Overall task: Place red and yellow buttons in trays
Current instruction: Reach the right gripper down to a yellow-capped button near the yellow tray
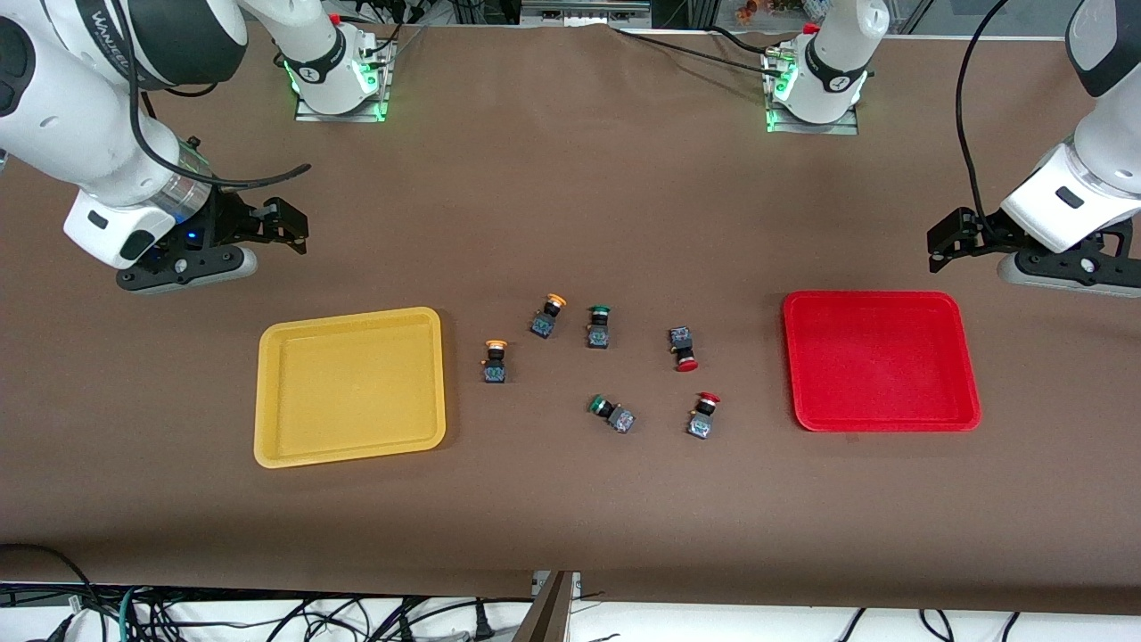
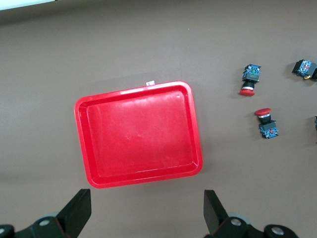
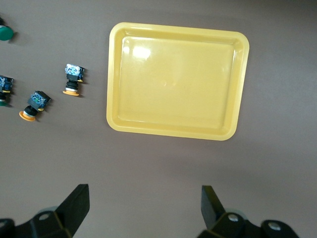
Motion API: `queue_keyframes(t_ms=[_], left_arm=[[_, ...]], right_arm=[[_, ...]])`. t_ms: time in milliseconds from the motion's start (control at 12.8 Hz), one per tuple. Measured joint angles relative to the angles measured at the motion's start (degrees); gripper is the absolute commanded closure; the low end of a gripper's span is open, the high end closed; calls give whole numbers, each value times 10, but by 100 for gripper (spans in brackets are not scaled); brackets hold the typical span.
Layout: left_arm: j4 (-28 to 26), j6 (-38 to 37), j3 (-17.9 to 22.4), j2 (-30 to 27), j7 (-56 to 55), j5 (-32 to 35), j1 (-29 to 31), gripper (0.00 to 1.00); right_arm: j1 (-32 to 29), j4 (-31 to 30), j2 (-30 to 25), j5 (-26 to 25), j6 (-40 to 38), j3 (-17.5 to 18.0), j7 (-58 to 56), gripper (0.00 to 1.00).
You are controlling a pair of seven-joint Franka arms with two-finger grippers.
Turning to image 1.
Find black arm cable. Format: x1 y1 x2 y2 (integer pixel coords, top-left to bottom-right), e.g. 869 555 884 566
955 0 1013 228
125 0 313 191

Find black floor cable bundle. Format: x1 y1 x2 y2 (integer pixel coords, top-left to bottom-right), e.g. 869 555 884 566
0 542 473 642

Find black cable behind table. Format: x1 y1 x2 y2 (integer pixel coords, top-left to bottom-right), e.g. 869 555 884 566
613 25 778 74

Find red push button switch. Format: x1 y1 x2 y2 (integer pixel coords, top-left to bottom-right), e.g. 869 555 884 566
686 391 722 440
669 325 700 374

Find yellow plastic tray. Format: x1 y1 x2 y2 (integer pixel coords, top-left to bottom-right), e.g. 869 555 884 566
253 307 447 470

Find green floor cable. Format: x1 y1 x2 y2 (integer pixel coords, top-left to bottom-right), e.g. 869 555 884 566
114 584 148 642

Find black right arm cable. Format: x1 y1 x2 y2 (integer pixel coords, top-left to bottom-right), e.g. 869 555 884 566
125 0 313 191

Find red plastic tray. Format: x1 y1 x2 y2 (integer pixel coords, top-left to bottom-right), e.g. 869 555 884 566
782 291 983 434

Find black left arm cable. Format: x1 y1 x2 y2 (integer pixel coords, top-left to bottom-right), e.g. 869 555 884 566
955 0 1013 228

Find brown table cover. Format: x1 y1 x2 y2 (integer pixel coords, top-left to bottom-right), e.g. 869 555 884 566
0 18 1141 616

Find brown table leg post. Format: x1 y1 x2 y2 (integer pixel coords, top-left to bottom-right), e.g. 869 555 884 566
512 571 573 642

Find aluminium frame profile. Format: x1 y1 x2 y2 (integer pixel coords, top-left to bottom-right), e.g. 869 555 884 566
520 0 653 28

